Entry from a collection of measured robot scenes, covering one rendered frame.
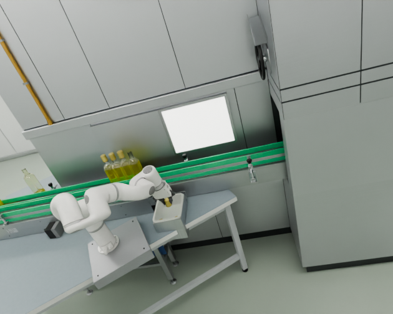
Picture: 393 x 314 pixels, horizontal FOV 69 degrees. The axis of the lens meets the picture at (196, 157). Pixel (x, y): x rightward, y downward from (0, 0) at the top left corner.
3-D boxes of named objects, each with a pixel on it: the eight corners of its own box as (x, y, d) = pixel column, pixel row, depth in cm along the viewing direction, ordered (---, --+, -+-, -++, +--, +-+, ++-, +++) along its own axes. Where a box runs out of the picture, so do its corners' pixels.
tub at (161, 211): (187, 202, 185) (183, 192, 181) (184, 228, 166) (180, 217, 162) (162, 207, 188) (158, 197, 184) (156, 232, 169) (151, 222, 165)
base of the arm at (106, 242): (121, 250, 157) (108, 230, 149) (99, 261, 155) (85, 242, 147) (118, 232, 170) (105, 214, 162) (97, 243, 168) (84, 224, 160)
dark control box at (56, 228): (66, 228, 198) (60, 220, 193) (60, 237, 191) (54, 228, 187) (55, 230, 199) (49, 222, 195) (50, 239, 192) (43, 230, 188)
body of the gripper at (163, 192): (165, 176, 155) (172, 188, 163) (148, 180, 157) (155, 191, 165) (164, 187, 150) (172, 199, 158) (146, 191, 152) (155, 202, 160)
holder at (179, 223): (188, 197, 190) (184, 188, 186) (184, 228, 166) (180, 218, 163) (163, 202, 193) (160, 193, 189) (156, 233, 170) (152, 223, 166)
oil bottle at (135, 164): (148, 180, 195) (136, 155, 184) (147, 186, 190) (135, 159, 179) (141, 182, 196) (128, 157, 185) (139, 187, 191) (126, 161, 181)
